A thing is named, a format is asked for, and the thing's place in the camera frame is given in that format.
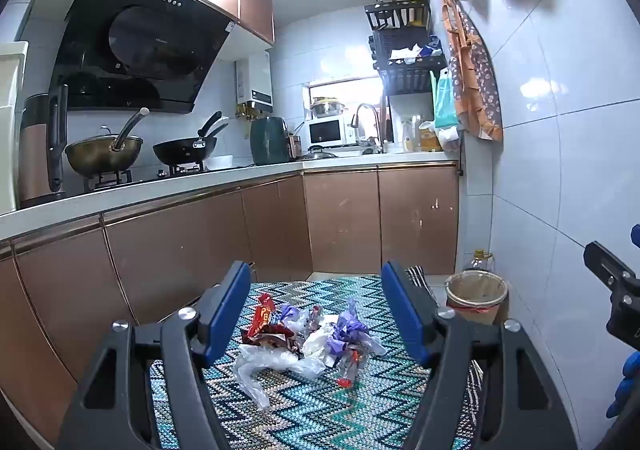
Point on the white kitchen countertop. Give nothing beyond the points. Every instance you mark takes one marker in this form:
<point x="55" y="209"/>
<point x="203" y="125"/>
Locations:
<point x="150" y="192"/>

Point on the glass pot lid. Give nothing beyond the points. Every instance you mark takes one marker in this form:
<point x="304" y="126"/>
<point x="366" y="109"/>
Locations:
<point x="321" y="152"/>

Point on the gas stove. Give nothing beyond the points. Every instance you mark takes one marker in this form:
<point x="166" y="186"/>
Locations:
<point x="145" y="177"/>

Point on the white microwave oven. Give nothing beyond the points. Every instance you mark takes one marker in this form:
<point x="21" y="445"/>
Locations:
<point x="325" y="132"/>

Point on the red plastic bin liner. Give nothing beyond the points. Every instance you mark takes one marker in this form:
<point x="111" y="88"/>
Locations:
<point x="477" y="309"/>

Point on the white appliance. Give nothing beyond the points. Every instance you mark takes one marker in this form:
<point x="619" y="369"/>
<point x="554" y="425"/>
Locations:
<point x="10" y="129"/>

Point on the purple plastic glove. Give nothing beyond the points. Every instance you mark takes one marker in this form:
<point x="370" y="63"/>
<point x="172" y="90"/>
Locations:
<point x="347" y="330"/>

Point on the person's right hand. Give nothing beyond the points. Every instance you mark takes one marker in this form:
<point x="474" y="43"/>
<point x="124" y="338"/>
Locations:
<point x="630" y="380"/>

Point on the yellow-capped oil bottle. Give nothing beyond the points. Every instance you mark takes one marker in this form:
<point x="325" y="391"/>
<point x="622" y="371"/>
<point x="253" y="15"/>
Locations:
<point x="479" y="261"/>

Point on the clear tall bottle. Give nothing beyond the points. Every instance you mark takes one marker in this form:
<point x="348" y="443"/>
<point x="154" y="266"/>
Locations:
<point x="407" y="137"/>

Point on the orange floral apron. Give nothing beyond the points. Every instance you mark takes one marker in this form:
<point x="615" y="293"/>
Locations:
<point x="472" y="79"/>

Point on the white cloth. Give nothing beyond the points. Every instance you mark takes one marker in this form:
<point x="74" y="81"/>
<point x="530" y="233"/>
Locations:
<point x="406" y="53"/>

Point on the steel kitchen faucet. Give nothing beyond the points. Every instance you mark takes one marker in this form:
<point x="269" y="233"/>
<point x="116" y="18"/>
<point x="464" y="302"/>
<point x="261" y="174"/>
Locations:
<point x="367" y="109"/>

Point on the black frying pan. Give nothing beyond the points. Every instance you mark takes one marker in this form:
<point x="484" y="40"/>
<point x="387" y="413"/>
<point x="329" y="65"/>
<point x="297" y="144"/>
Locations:
<point x="182" y="149"/>

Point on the red snack wrapper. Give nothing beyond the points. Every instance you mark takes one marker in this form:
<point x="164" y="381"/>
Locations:
<point x="263" y="315"/>

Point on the black wall rack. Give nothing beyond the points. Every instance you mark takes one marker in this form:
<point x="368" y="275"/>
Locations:
<point x="400" y="74"/>

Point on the white tissue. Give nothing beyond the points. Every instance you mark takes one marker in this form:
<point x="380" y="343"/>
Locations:
<point x="320" y="342"/>

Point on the white water heater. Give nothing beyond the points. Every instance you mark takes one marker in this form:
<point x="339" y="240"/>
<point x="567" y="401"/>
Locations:
<point x="255" y="79"/>

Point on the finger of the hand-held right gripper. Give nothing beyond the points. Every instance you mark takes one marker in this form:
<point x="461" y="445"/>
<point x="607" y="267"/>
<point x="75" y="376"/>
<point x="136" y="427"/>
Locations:
<point x="636" y="235"/>
<point x="620" y="280"/>

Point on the kitchen window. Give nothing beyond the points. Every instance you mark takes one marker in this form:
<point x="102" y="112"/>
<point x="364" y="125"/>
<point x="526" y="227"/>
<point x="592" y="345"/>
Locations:
<point x="340" y="92"/>

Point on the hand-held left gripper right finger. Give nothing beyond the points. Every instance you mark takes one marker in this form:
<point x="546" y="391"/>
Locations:
<point x="400" y="310"/>

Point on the brass-coloured wok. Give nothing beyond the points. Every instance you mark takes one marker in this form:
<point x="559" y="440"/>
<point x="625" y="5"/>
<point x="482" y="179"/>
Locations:
<point x="100" y="157"/>

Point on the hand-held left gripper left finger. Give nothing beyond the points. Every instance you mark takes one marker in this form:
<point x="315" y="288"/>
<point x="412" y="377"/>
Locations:
<point x="227" y="315"/>

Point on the beige waste bin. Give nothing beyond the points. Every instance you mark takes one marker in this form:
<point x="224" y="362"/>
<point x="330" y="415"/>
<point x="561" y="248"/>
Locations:
<point x="475" y="295"/>

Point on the dark green air fryer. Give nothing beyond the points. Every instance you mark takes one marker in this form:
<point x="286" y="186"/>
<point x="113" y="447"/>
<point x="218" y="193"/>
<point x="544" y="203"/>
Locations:
<point x="267" y="142"/>

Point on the black range hood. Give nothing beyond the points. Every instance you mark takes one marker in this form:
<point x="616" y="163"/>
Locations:
<point x="140" y="39"/>

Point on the dark brown snack wrapper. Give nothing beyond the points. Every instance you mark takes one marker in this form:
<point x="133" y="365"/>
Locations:
<point x="270" y="339"/>

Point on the yellow liquid bottle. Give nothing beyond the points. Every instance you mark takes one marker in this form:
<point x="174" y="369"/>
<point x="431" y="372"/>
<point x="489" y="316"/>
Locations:
<point x="430" y="139"/>

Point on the copper lower kitchen cabinets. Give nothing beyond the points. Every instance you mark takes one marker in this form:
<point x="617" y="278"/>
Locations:
<point x="175" y="255"/>

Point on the teal plastic bag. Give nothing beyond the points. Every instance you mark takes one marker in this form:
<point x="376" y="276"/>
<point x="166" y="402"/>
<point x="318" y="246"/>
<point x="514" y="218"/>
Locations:
<point x="442" y="104"/>

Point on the steel pot with lid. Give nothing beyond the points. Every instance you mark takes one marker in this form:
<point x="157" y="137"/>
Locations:
<point x="327" y="108"/>

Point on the pale purple plastic scrap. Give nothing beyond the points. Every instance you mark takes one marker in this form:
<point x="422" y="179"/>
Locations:
<point x="292" y="316"/>

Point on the zigzag patterned mat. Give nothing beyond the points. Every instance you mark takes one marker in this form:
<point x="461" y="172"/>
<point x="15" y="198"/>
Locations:
<point x="320" y="410"/>

